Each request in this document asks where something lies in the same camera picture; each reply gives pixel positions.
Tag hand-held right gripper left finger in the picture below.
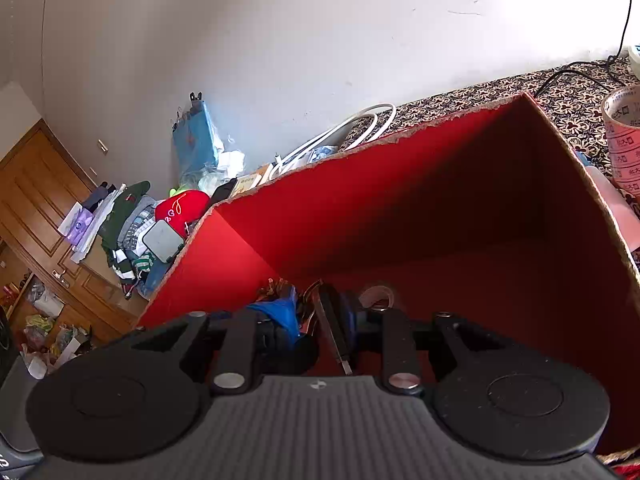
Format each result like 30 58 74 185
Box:
131 300 320 396

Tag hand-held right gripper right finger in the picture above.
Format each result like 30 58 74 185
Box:
344 292 482 395

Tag brown pine cone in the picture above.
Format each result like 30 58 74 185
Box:
256 278 297 304

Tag clear adhesive tape roll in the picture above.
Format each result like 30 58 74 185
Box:
358 285 397 312

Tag black bar tool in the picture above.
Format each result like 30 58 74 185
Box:
318 284 355 377

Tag red patterned cardboard box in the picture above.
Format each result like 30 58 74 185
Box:
136 91 640 457

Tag plastic bags on floor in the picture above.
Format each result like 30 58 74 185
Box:
17 272 93 381

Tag black phone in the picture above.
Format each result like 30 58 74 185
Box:
209 177 239 207

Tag tan book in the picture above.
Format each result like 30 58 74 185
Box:
231 172 273 197

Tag red plush toy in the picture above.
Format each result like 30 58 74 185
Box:
154 189 212 233

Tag pile of clothes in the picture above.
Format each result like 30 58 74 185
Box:
100 195 173 301

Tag purple paper bag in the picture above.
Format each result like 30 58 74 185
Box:
56 201 98 253

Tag wooden cabinet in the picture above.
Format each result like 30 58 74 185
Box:
0 119 153 333

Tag pink plastic item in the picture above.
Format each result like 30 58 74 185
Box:
584 164 640 252

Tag pink printed packing tape roll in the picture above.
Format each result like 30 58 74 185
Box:
600 86 640 197

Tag white coiled cable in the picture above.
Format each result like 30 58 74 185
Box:
272 103 397 178

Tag black cable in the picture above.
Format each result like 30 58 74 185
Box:
534 0 640 98

